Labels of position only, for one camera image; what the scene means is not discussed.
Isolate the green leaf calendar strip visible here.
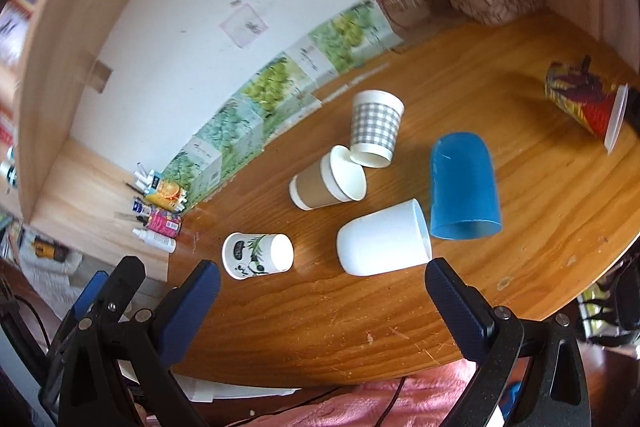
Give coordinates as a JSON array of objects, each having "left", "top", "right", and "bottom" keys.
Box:
[{"left": 162, "top": 0, "right": 448, "bottom": 209}]

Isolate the red yellow printed cup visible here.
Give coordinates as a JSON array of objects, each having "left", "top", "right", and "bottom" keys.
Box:
[{"left": 544, "top": 55, "right": 629, "bottom": 154}]

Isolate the brown sleeve paper cup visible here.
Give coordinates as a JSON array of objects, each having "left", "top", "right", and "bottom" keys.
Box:
[{"left": 288, "top": 145, "right": 368, "bottom": 211}]

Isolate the panda print paper cup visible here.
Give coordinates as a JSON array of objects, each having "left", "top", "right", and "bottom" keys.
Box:
[{"left": 221, "top": 232, "right": 294, "bottom": 281}]

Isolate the white plastic cup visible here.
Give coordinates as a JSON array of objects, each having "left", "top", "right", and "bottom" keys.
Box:
[{"left": 336, "top": 198, "right": 432, "bottom": 277}]

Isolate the pink clothing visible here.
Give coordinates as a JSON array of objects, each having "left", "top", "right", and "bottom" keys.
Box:
[{"left": 250, "top": 359, "right": 477, "bottom": 426}]

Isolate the grey checkered paper cup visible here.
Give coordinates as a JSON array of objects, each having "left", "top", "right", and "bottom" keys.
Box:
[{"left": 349, "top": 90, "right": 405, "bottom": 168}]

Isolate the pink pen holder can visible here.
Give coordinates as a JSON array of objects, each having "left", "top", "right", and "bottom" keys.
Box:
[{"left": 132, "top": 198, "right": 182, "bottom": 239}]

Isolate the yellow hanging keychain toy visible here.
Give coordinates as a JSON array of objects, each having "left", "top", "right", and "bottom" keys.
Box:
[{"left": 32, "top": 237, "right": 68, "bottom": 263}]

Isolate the small white glue bottle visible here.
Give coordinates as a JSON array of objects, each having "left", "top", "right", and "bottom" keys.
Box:
[{"left": 132, "top": 229, "right": 177, "bottom": 254}]

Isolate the blue plastic cup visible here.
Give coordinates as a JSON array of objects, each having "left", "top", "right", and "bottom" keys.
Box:
[{"left": 430, "top": 132, "right": 502, "bottom": 241}]

